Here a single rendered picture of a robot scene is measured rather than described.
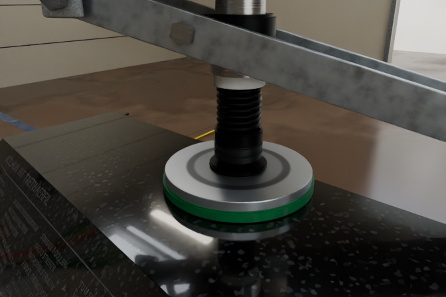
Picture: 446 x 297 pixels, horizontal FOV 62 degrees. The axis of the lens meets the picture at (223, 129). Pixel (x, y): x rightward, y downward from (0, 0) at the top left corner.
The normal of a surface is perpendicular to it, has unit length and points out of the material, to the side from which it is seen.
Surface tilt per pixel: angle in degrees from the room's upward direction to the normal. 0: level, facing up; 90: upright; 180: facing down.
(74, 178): 0
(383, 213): 0
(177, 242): 0
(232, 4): 90
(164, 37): 90
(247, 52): 90
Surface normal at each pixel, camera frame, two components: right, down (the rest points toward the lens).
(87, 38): 0.77, 0.22
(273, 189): 0.00, -0.94
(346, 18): -0.64, 0.26
